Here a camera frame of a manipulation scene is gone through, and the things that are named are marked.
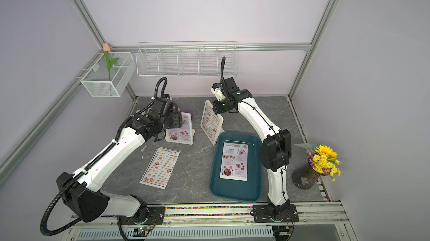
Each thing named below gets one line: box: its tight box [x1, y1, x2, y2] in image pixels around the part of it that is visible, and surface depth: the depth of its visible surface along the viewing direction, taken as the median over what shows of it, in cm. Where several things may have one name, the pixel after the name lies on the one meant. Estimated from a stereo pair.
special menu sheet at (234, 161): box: [219, 142, 249, 182], surface depth 91 cm
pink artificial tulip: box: [103, 43, 120, 82], surface depth 92 cm
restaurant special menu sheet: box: [167, 112, 191, 142], surface depth 93 cm
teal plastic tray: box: [209, 131, 263, 202], surface depth 89 cm
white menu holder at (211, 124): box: [200, 99, 224, 146], surface depth 93 cm
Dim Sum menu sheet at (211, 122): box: [201, 102, 223, 144], surface depth 93 cm
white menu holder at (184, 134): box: [165, 112, 196, 145], surface depth 95 cm
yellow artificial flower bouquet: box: [291, 142, 341, 190], surface depth 68 cm
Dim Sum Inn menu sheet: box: [139, 146, 181, 190], surface depth 89 cm
